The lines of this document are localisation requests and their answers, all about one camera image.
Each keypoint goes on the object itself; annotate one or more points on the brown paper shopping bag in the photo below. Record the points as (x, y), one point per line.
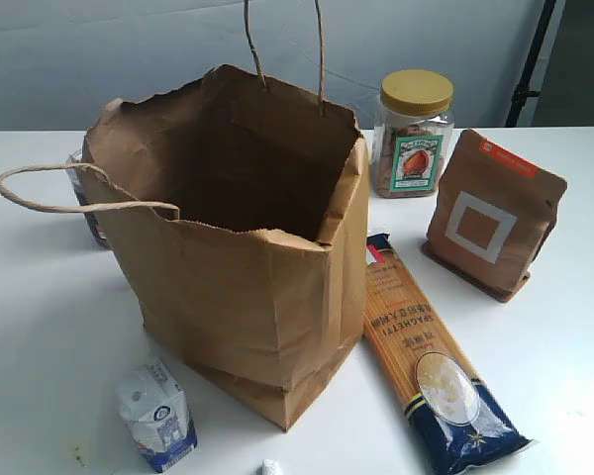
(236, 207)

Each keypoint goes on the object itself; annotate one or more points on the spaghetti packet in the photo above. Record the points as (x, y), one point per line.
(456, 418)

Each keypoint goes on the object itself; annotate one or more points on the plastic jar yellow lid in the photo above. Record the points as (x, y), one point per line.
(412, 129)

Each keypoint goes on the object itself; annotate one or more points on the brown kraft coffee pouch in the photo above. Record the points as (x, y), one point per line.
(494, 212)

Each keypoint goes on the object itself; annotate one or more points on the white blue flour packet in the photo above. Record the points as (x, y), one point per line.
(154, 409)

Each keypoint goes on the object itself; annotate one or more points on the small white object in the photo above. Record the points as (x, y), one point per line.
(270, 467)

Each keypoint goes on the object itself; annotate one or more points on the clear can dark contents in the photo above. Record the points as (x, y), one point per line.
(90, 218)

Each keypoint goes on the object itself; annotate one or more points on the black tripod stand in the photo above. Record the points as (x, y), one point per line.
(523, 91)

